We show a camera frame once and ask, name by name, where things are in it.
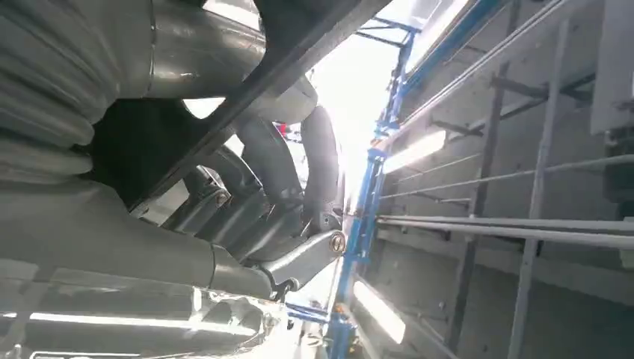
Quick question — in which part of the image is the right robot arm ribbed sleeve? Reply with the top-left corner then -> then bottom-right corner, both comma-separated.
0,0 -> 123,187

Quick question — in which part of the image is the blue metal shelf rack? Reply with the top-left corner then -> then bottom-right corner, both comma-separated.
284,0 -> 501,359

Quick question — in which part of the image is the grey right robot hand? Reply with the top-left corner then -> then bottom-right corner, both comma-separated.
0,0 -> 348,359

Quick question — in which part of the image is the grey ceiling duct box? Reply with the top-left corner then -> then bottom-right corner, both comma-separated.
590,0 -> 634,136

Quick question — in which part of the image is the grey ceiling hanger strut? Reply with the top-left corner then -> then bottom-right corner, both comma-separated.
505,19 -> 571,359

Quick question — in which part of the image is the long ceiling lamp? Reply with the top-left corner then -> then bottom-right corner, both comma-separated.
382,129 -> 448,175
351,280 -> 408,346

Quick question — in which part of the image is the thin grey ceiling pipe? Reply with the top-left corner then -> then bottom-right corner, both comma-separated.
380,153 -> 634,200

